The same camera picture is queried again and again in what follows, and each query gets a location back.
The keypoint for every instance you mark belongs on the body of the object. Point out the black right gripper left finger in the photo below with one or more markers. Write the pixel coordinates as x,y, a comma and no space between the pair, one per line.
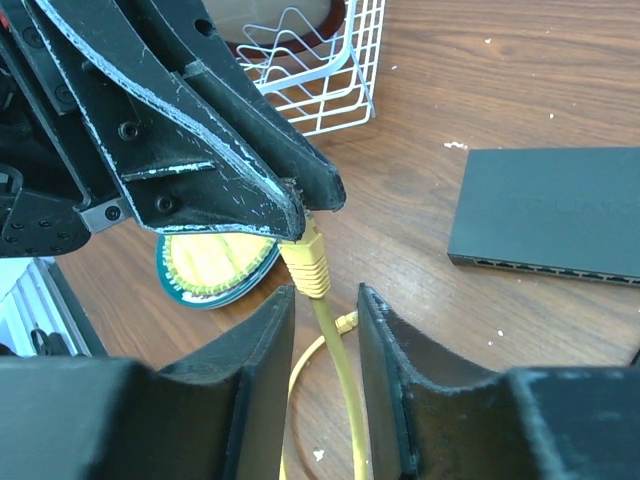
217,413

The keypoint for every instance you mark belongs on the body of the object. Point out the white wire dish rack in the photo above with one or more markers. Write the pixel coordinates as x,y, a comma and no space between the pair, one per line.
315,61

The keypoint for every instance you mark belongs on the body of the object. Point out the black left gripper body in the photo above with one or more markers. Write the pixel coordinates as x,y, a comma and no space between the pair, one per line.
56,191

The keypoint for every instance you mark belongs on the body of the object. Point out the yellow green rimmed plate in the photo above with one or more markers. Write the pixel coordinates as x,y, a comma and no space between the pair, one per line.
210,271

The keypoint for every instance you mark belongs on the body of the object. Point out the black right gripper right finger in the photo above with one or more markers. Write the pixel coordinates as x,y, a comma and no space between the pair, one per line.
433,414

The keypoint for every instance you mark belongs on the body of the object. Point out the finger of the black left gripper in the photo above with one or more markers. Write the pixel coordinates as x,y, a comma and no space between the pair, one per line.
177,163
195,39

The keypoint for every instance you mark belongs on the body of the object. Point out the aluminium frame rail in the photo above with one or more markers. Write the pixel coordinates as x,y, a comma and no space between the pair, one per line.
40,313

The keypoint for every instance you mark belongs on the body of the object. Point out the black network switch box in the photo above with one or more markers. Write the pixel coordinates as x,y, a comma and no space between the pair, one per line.
565,212

